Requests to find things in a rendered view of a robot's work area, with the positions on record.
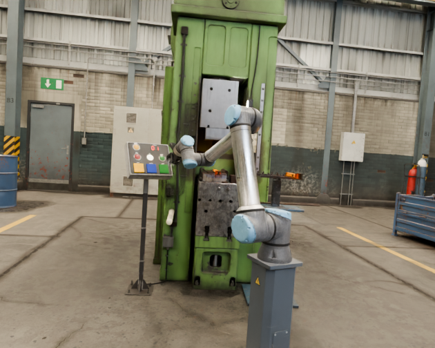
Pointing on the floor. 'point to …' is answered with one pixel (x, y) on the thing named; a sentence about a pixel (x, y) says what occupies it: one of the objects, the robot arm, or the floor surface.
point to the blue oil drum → (1, 181)
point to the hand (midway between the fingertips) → (168, 161)
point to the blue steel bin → (422, 217)
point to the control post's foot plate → (139, 288)
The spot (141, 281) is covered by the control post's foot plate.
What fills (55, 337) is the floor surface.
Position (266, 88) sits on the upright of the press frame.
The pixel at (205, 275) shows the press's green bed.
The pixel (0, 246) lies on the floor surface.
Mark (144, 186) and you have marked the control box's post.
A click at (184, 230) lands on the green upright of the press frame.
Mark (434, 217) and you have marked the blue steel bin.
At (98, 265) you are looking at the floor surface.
